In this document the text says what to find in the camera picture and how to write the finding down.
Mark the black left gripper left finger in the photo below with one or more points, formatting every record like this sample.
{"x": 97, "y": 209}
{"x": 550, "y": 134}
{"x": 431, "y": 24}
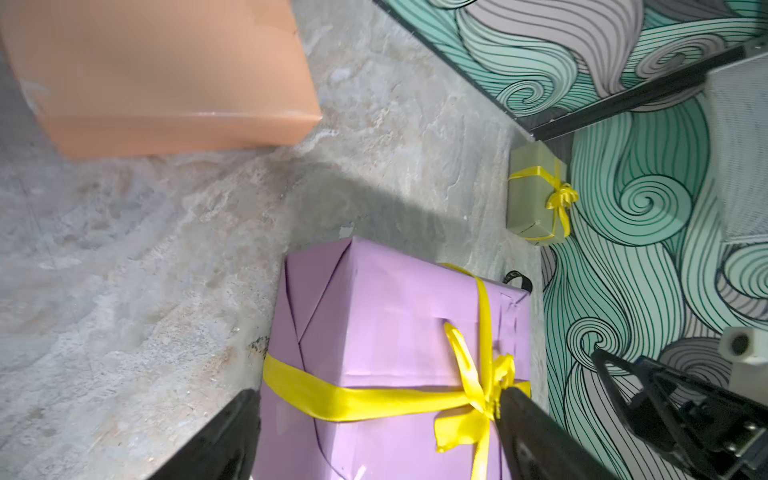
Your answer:
{"x": 224, "y": 448}

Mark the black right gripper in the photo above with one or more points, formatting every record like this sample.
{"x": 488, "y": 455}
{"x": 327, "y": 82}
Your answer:
{"x": 705, "y": 430}

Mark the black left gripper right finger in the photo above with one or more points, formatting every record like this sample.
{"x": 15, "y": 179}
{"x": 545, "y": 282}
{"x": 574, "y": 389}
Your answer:
{"x": 535, "y": 447}

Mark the yellow ribbon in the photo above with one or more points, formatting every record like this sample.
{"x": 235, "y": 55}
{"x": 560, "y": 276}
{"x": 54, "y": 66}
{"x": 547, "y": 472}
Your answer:
{"x": 555, "y": 192}
{"x": 479, "y": 397}

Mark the black ribbon gold lettering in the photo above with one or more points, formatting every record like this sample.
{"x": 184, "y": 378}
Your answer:
{"x": 526, "y": 283}

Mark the peach gift box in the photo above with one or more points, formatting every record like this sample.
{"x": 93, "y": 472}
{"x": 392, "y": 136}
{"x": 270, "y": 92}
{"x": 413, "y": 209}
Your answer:
{"x": 134, "y": 78}

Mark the purple gift box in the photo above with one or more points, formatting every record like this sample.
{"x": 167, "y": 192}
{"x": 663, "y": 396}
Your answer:
{"x": 361, "y": 315}

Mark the yellow ribbon on green box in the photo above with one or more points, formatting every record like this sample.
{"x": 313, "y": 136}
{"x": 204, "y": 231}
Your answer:
{"x": 555, "y": 192}

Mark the olive green gift box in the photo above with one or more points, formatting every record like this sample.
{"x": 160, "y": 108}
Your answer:
{"x": 534, "y": 192}

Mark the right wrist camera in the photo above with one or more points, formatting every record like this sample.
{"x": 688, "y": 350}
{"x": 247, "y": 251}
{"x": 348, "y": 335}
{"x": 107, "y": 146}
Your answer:
{"x": 746, "y": 349}

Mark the clear acrylic wall holder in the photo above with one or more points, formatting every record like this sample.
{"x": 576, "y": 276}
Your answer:
{"x": 738, "y": 127}

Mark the black frame post right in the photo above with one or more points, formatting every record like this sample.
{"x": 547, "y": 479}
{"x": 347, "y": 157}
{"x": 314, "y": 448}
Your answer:
{"x": 690, "y": 76}

